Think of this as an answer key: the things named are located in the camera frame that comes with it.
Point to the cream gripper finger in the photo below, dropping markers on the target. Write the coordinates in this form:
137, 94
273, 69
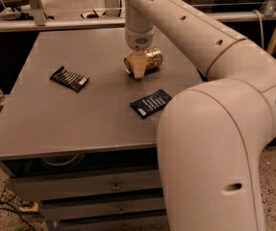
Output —
138, 64

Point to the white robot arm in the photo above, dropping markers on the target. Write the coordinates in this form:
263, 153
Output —
210, 137

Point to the metal guard rail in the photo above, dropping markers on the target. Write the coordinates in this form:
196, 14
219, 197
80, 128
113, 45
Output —
116, 22

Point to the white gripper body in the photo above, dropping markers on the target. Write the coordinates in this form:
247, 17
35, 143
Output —
139, 41

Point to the orange soda can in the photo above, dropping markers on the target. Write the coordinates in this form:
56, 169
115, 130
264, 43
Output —
154, 60

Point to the grey drawer cabinet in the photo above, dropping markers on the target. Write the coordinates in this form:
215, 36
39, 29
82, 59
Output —
105, 191

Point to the black snack bar wrapper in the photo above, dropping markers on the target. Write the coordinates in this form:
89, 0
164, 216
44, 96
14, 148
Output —
69, 79

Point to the blue snack bar wrapper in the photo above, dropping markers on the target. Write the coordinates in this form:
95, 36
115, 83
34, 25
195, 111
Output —
151, 103

